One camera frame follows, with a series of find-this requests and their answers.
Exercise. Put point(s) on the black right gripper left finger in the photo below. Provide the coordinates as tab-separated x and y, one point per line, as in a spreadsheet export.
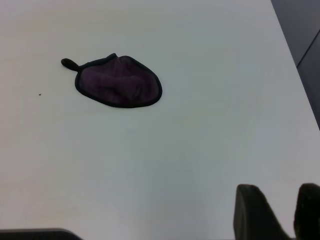
255	217

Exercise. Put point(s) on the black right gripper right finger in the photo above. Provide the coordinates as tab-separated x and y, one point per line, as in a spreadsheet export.
308	212

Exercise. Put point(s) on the purple cloth with black trim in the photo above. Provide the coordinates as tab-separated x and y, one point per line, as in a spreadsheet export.
117	85

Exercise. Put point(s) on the dark grey base platform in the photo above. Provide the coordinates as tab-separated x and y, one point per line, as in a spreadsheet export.
32	235

